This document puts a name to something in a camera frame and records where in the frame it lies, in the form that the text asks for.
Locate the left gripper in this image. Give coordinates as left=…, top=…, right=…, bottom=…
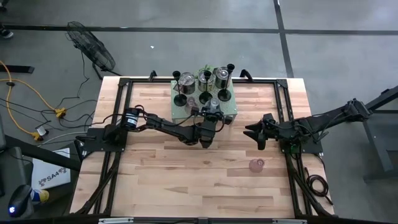
left=192, top=106, right=233, bottom=139

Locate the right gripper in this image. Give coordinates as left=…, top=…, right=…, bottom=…
left=243, top=121, right=284, bottom=151

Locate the pink ribbed glass candle holder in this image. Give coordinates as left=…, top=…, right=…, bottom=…
left=185, top=96, right=198, bottom=115
left=248, top=157, right=266, bottom=174

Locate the silver tin candle with tag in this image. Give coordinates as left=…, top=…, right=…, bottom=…
left=215, top=65, right=231, bottom=90
left=178, top=72, right=197, bottom=95
left=198, top=70, right=215, bottom=93

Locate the green perforated metal shelf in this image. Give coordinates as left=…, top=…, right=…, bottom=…
left=170, top=79, right=239, bottom=125

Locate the green potted plant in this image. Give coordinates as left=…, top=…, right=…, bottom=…
left=194, top=63, right=218, bottom=75

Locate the black floor fan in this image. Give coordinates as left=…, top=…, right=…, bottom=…
left=65, top=21, right=123, bottom=80

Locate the white printed cardboard box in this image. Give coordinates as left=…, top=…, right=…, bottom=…
left=30, top=147, right=72, bottom=190

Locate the white power adapter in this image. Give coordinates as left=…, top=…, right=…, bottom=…
left=35, top=125, right=50, bottom=138

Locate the yellow and blue object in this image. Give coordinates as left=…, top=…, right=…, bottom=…
left=30, top=189, right=50, bottom=205

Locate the black flat floor bar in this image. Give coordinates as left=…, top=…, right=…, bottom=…
left=0, top=64, right=35, bottom=75

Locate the black computer mouse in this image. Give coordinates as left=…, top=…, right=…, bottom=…
left=7, top=184, right=34, bottom=218

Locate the person's shoe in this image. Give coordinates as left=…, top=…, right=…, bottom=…
left=0, top=26, right=14, bottom=40

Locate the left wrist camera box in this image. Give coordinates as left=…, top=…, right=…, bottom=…
left=201, top=108, right=224, bottom=123

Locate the coiled black cable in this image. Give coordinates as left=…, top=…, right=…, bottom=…
left=304, top=166, right=334, bottom=207

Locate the silver aluminium bracket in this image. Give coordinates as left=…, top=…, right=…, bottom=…
left=98, top=217, right=135, bottom=224
left=272, top=218, right=308, bottom=224

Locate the black metal stand frame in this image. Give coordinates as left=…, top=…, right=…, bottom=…
left=362, top=85, right=398, bottom=183

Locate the black fan power cable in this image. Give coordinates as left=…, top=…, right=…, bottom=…
left=55, top=51, right=90, bottom=108

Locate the grey floor cable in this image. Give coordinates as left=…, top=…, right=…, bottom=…
left=40, top=131, right=88, bottom=146

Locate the yellow extension cable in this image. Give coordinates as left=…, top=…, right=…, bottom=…
left=0, top=60, right=68, bottom=141

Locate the black desk frame bar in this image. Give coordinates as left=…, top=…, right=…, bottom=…
left=0, top=134, right=82, bottom=172

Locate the black floor cable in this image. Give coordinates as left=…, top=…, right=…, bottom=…
left=0, top=98, right=98, bottom=129

